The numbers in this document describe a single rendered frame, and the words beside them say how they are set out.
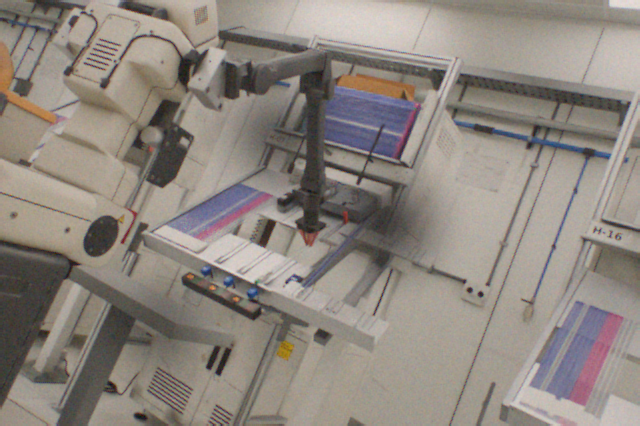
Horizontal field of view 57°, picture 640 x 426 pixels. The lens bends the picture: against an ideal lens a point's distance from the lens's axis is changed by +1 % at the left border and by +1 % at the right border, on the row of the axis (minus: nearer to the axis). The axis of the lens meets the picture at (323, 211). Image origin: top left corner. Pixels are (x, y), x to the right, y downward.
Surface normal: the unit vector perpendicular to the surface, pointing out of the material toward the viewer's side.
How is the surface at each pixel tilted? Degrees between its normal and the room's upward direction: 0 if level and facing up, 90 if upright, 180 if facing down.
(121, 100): 90
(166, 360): 90
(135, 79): 90
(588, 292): 44
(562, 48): 90
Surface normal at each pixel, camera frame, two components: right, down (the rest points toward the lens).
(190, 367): -0.44, -0.29
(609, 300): -0.04, -0.85
